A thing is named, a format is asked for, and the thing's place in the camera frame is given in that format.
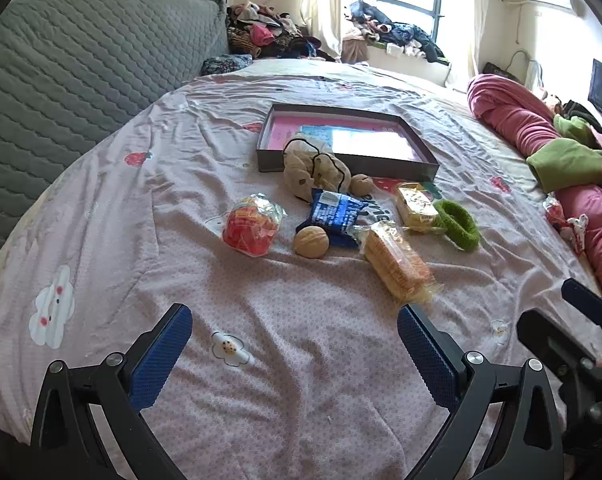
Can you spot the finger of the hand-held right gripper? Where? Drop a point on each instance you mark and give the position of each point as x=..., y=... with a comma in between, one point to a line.
x=546, y=332
x=586, y=297

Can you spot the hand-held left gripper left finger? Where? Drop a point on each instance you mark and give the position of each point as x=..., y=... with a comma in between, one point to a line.
x=161, y=360

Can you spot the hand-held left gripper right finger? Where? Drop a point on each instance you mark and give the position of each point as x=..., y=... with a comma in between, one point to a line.
x=426, y=360

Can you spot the orange cracker packet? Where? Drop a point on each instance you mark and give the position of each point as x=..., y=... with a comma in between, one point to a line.
x=393, y=260

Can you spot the yellow cake packet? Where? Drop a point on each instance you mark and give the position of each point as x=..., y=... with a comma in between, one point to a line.
x=416, y=207

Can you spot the orange jelly cup packet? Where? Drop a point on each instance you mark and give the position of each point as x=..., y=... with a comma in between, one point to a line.
x=248, y=230

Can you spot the walnut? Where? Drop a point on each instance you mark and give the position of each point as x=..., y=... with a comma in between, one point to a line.
x=361, y=184
x=311, y=242

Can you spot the blue snack packet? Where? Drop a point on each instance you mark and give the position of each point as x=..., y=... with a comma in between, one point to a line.
x=331, y=212

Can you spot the beige stocking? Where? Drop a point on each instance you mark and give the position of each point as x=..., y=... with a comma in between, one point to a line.
x=306, y=170

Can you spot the grey box tray pink inside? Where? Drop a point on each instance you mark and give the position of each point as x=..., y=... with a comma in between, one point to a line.
x=301, y=130

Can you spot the red white small packet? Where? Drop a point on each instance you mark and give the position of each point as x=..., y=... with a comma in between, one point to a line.
x=576, y=232

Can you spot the clear packet with red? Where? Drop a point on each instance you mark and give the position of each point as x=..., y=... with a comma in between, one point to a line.
x=553, y=210

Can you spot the pink printed bed sheet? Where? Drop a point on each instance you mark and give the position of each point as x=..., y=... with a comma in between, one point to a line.
x=281, y=335

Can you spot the green cloth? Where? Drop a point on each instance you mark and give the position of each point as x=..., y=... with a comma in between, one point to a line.
x=566, y=160

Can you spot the pink quilt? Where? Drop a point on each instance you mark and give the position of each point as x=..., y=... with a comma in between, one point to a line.
x=511, y=115

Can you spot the dark bag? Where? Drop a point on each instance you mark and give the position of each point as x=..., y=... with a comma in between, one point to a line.
x=501, y=71

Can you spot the beige bed sheet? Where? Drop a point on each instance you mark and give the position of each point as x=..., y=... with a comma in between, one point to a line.
x=391, y=77

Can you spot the grey quilted headboard cover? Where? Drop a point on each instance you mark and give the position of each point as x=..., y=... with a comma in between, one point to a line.
x=81, y=70

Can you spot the cream curtain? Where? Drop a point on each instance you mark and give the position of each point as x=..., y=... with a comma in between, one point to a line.
x=479, y=15
x=321, y=5

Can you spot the dark fuzzy cloth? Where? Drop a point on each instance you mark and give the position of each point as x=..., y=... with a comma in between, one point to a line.
x=226, y=65

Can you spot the brown cloth bundle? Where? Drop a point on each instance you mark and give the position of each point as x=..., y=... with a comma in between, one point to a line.
x=353, y=50

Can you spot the pile of dark clothes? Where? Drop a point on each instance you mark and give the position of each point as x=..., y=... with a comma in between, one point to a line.
x=401, y=32

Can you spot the pile of mixed clothes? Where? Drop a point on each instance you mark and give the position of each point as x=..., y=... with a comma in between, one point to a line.
x=271, y=32

